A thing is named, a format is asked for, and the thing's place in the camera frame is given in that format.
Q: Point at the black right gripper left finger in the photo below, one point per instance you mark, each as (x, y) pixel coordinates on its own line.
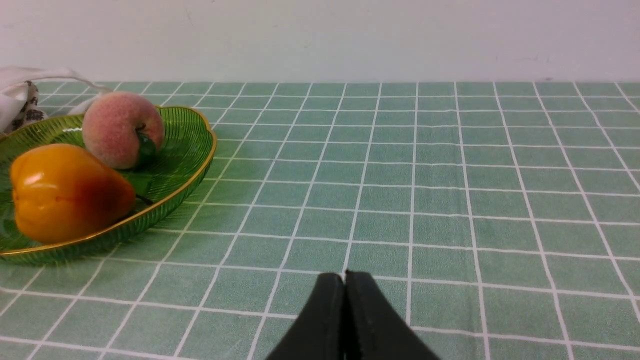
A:
(316, 333)

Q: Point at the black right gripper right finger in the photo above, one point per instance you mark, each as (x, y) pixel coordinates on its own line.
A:
(374, 330)

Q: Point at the white canvas tote bag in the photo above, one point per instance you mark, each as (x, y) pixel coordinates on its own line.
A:
(19, 95)

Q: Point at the green checkered tablecloth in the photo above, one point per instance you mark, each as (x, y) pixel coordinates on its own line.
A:
(501, 220)

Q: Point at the green glass plate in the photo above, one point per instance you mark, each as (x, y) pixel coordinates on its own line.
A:
(166, 181)

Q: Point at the pink peach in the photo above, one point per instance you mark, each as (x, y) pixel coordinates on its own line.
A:
(123, 129)

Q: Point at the orange tangerine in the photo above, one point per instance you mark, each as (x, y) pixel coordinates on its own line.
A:
(62, 192)

